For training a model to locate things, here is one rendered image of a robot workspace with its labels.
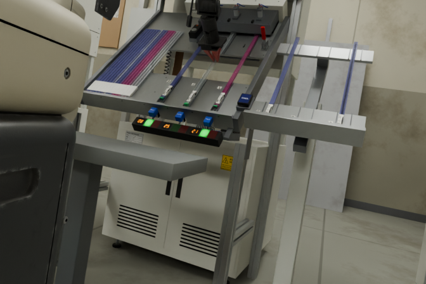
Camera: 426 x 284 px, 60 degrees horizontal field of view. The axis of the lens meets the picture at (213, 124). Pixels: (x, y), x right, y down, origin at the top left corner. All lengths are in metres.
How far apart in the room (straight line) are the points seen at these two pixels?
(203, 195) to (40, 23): 1.33
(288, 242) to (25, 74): 1.12
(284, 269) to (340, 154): 2.61
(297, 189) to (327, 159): 2.58
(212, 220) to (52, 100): 1.29
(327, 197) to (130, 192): 2.45
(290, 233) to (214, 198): 0.42
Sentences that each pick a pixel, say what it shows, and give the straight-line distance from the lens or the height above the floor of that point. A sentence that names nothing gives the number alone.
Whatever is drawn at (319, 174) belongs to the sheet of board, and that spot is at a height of 0.32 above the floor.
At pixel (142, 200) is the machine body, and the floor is 0.28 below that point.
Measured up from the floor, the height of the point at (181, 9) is 1.27.
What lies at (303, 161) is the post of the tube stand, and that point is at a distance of 1.31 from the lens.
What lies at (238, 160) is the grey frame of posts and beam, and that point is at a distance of 1.27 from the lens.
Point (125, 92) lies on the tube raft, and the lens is 1.49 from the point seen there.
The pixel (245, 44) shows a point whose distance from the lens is 1.63.
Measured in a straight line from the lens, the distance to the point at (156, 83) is 1.50.
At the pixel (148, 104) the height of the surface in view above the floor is 0.72.
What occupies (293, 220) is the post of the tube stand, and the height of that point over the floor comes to 0.41.
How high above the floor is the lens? 0.72
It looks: 1 degrees down
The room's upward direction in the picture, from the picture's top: 9 degrees clockwise
